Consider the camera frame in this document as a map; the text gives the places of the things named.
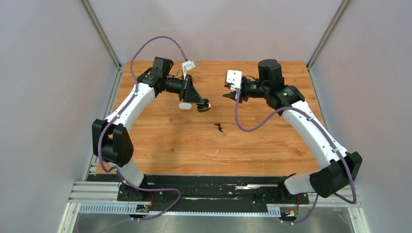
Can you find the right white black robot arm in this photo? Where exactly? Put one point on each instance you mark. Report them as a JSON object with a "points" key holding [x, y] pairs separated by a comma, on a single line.
{"points": [[338, 166]]}

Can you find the black earbud case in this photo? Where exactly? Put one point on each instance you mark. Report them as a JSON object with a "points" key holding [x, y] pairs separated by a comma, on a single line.
{"points": [[203, 107]]}

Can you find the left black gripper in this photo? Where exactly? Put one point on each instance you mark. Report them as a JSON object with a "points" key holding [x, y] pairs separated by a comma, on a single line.
{"points": [[188, 93]]}

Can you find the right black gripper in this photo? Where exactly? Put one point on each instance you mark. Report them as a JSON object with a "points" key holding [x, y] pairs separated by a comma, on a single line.
{"points": [[231, 95]]}

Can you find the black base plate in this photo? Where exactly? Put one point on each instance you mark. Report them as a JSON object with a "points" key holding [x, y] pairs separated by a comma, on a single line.
{"points": [[165, 190]]}

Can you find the aluminium frame rail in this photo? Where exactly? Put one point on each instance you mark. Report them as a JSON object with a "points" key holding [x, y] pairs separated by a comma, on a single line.
{"points": [[108, 192]]}

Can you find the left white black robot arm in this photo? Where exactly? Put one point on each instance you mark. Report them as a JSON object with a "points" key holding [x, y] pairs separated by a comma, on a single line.
{"points": [[110, 136]]}

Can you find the white earbud charging case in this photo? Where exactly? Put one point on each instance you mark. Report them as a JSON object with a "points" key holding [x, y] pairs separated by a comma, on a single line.
{"points": [[185, 106]]}

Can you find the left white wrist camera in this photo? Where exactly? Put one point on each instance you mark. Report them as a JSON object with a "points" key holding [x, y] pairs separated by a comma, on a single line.
{"points": [[186, 66]]}

